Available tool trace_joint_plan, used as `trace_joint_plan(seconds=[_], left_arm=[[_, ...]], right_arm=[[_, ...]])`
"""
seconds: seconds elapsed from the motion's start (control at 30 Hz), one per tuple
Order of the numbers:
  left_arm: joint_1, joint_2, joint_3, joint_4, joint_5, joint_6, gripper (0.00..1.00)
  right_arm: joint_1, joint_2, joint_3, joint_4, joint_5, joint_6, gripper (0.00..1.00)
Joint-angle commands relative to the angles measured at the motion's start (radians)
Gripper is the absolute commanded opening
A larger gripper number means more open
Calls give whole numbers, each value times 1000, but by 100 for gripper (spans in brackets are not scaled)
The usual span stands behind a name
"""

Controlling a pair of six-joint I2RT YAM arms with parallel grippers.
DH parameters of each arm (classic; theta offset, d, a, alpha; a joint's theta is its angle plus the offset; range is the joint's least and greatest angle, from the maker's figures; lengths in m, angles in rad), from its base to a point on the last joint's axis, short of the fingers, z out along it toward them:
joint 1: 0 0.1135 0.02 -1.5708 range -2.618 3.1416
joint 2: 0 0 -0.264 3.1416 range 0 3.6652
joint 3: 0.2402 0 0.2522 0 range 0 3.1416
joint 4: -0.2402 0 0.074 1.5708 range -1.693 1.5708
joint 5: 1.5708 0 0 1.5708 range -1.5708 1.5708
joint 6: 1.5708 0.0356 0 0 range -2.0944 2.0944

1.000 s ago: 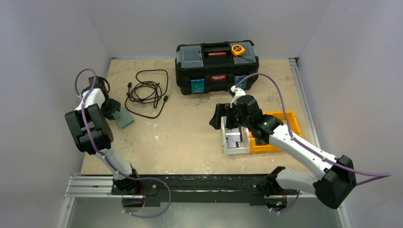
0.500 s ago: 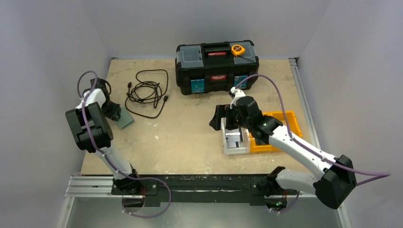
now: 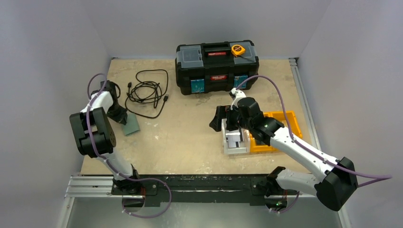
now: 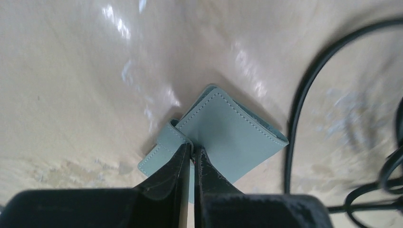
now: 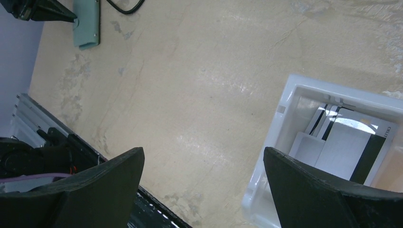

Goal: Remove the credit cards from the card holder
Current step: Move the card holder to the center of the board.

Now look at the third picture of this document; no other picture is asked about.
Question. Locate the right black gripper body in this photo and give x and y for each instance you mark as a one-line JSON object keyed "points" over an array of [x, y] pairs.
{"points": [[227, 116]]}

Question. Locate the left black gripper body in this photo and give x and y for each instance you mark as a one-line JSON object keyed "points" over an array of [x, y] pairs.
{"points": [[117, 113]]}

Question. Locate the teal card holder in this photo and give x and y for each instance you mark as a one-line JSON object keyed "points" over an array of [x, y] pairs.
{"points": [[131, 126]]}

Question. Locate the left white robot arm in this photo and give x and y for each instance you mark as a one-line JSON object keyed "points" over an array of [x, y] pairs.
{"points": [[95, 137]]}

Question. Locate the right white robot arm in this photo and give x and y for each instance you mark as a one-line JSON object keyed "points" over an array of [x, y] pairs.
{"points": [[330, 179]]}

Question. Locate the cards in white bin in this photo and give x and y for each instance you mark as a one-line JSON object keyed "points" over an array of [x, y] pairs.
{"points": [[234, 138]]}

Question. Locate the white plastic bin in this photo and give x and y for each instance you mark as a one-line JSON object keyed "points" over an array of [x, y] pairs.
{"points": [[245, 145]]}

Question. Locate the black plastic toolbox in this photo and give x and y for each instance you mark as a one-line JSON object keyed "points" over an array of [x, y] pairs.
{"points": [[211, 67]]}

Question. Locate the orange plastic bin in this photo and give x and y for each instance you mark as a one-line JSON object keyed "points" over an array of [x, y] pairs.
{"points": [[289, 120]]}

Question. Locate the yellow tape measure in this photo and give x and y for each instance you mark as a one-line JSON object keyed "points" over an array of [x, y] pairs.
{"points": [[237, 50]]}

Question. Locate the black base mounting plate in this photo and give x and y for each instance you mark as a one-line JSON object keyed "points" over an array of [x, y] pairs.
{"points": [[254, 189]]}

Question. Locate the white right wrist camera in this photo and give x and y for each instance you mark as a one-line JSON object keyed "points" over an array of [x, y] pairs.
{"points": [[236, 96]]}

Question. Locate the aluminium frame rail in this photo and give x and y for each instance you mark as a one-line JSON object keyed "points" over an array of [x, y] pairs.
{"points": [[89, 187]]}

